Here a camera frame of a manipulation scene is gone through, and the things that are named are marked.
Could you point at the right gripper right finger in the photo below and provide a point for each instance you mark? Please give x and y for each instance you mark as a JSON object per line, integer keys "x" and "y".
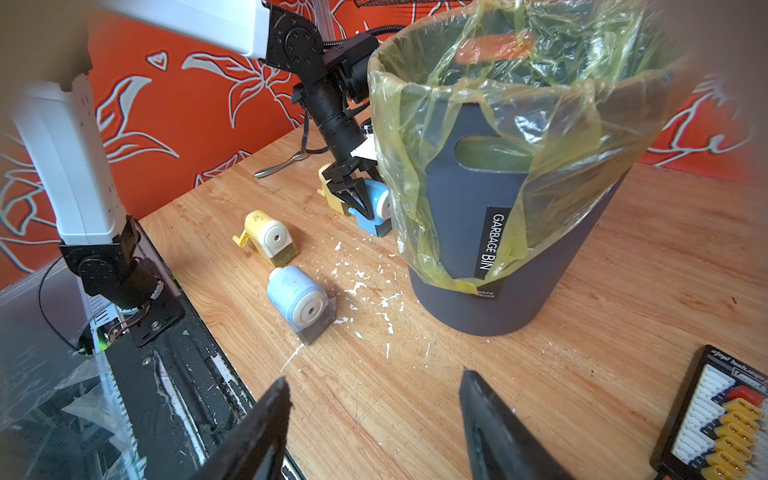
{"x": 499, "y": 445}

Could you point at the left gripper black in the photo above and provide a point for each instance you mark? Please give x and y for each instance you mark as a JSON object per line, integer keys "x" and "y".
{"x": 342, "y": 183}

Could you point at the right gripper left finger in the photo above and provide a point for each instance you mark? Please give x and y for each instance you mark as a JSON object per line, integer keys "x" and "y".
{"x": 256, "y": 447}

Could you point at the blue sharpener back row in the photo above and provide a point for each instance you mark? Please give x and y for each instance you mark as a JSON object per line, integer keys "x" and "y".
{"x": 381, "y": 223}

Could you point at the light blue sharpener front row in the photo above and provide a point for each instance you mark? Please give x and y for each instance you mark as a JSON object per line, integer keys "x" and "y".
{"x": 301, "y": 302}

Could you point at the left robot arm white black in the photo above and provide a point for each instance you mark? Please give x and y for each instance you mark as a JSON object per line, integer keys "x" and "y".
{"x": 108, "y": 109}

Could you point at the yellow sharpener back row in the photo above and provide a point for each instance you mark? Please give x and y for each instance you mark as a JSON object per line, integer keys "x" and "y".
{"x": 333, "y": 201}

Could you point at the yellow sharpener row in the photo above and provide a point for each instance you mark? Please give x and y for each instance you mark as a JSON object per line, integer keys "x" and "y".
{"x": 269, "y": 236}
{"x": 333, "y": 201}

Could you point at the yellow sharpener front row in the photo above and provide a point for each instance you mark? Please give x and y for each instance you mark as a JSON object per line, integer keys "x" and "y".
{"x": 269, "y": 236}

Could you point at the metal spoon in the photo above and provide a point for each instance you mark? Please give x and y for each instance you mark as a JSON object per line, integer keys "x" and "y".
{"x": 297, "y": 157}

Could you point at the dark grey garbage bin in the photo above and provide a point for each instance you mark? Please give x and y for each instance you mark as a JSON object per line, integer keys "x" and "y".
{"x": 481, "y": 234}

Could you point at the yellow-green plastic bin liner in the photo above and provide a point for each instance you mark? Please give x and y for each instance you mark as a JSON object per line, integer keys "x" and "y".
{"x": 575, "y": 92}

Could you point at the black connector board yellow plugs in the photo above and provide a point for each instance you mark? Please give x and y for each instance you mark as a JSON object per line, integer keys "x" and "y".
{"x": 717, "y": 428}

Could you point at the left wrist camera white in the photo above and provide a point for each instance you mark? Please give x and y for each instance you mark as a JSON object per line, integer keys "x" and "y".
{"x": 367, "y": 150}

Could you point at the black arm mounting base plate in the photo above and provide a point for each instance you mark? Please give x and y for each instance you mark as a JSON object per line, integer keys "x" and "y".
{"x": 183, "y": 398}

